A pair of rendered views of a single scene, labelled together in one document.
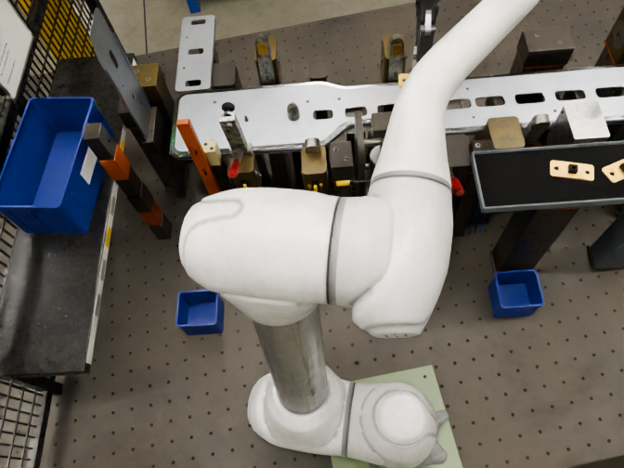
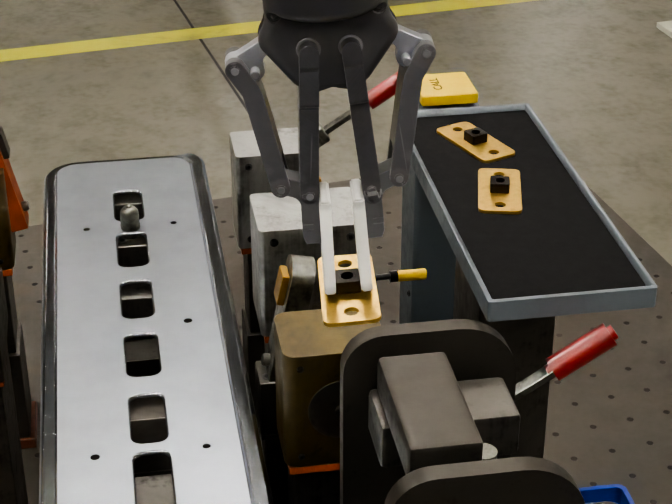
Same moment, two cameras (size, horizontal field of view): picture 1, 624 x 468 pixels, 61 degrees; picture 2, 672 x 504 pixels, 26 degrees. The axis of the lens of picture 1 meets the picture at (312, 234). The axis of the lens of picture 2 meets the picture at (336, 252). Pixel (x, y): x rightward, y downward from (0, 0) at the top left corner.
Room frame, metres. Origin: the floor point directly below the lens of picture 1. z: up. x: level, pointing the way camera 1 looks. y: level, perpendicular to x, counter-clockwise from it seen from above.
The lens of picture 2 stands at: (0.98, 0.53, 1.75)
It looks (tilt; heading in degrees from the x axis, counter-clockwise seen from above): 29 degrees down; 254
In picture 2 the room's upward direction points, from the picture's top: straight up
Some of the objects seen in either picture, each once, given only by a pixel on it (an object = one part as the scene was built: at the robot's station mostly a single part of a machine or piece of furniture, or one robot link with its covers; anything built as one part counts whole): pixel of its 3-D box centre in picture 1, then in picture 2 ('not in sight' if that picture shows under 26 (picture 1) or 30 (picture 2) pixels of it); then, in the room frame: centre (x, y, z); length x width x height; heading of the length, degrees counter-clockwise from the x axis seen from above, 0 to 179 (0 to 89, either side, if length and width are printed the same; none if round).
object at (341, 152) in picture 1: (343, 201); not in sight; (0.68, -0.09, 0.91); 0.07 x 0.05 x 0.42; 174
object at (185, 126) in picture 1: (211, 182); not in sight; (0.78, 0.24, 0.95); 0.03 x 0.01 x 0.50; 84
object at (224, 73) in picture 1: (234, 102); not in sight; (1.14, 0.17, 0.84); 0.12 x 0.07 x 0.28; 174
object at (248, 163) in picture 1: (253, 201); not in sight; (0.75, 0.14, 0.87); 0.10 x 0.07 x 0.35; 174
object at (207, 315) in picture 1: (201, 312); not in sight; (0.51, 0.33, 0.74); 0.11 x 0.10 x 0.09; 84
